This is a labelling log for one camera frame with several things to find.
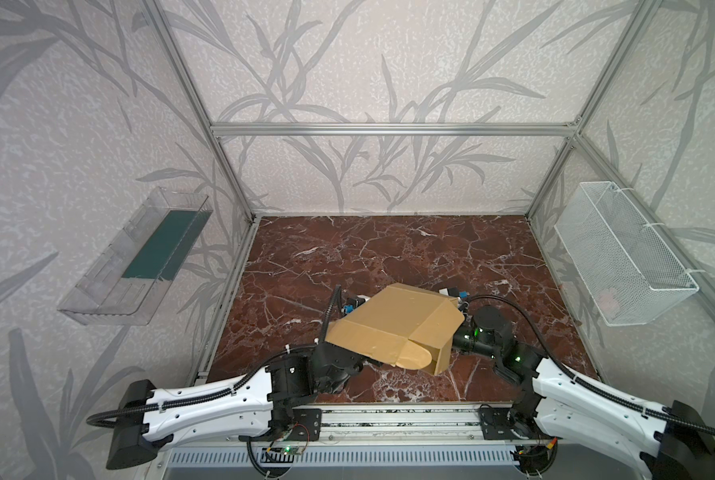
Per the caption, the brown cardboard box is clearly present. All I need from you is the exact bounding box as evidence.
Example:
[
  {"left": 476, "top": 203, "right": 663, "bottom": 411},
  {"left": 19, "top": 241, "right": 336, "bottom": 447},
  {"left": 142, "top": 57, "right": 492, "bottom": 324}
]
[{"left": 325, "top": 283, "right": 465, "bottom": 375}]

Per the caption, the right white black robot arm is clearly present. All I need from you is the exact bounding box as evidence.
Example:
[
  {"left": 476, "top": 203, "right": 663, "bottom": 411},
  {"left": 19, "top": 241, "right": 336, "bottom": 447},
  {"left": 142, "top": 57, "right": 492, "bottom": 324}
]
[{"left": 453, "top": 306, "right": 715, "bottom": 479}]

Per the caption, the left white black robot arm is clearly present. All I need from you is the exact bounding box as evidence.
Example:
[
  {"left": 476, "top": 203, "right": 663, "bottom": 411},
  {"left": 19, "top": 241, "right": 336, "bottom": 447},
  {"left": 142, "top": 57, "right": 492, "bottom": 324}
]
[{"left": 87, "top": 343, "right": 367, "bottom": 470}]

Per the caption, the black connector box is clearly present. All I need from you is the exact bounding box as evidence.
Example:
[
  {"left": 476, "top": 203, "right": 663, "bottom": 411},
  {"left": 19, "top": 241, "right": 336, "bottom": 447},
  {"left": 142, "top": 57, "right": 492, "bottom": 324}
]
[{"left": 513, "top": 445, "right": 555, "bottom": 478}]

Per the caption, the green circuit board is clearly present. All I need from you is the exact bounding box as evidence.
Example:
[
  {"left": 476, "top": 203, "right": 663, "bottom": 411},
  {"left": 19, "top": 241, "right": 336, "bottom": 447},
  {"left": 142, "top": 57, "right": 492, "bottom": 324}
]
[{"left": 262, "top": 444, "right": 307, "bottom": 464}]

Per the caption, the left black corrugated cable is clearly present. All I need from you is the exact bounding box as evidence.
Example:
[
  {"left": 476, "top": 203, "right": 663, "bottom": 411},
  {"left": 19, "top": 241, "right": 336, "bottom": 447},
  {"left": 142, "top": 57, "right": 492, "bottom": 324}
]
[{"left": 85, "top": 284, "right": 343, "bottom": 430}]

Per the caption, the black corrugated cable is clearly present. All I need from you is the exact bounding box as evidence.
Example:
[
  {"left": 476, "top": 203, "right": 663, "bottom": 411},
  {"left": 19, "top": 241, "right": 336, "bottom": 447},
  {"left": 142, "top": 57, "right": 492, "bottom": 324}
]
[
  {"left": 85, "top": 284, "right": 343, "bottom": 430},
  {"left": 464, "top": 293, "right": 715, "bottom": 475}
]

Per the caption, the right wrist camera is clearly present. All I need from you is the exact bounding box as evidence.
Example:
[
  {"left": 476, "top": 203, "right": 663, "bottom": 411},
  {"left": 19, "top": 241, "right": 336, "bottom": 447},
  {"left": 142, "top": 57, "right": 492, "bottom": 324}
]
[{"left": 439, "top": 287, "right": 469, "bottom": 302}]

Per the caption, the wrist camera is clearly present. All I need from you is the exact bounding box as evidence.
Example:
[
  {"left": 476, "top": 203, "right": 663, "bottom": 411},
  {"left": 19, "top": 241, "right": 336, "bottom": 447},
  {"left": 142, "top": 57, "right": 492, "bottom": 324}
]
[
  {"left": 439, "top": 287, "right": 469, "bottom": 302},
  {"left": 338, "top": 295, "right": 371, "bottom": 316}
]

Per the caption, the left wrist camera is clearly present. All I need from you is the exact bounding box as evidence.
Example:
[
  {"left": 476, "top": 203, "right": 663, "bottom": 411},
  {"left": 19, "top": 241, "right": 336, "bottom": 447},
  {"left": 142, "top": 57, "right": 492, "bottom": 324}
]
[{"left": 338, "top": 295, "right": 371, "bottom": 316}]

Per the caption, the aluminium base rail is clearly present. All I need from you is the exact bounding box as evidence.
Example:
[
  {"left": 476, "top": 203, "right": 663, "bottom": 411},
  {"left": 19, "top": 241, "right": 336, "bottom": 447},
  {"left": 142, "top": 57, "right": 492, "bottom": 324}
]
[{"left": 149, "top": 403, "right": 641, "bottom": 448}]

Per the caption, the white wire mesh basket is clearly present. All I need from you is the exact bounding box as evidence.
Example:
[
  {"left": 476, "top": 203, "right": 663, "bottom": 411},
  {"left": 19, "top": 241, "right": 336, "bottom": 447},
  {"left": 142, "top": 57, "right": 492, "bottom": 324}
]
[{"left": 555, "top": 181, "right": 699, "bottom": 327}]

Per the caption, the right black corrugated cable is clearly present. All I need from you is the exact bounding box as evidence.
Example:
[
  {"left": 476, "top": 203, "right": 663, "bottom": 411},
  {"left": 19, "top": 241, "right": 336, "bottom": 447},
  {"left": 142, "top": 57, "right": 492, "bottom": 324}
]
[{"left": 464, "top": 293, "right": 715, "bottom": 475}]

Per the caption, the clear plastic wall bin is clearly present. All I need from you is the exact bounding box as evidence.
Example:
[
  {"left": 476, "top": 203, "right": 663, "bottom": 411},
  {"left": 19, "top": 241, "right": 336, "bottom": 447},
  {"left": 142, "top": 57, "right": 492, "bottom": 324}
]
[{"left": 57, "top": 187, "right": 213, "bottom": 326}]

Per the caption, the aluminium frame enclosure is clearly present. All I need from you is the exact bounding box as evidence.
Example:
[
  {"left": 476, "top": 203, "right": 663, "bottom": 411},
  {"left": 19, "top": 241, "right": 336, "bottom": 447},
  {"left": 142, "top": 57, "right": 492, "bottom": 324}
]
[{"left": 140, "top": 0, "right": 715, "bottom": 451}]

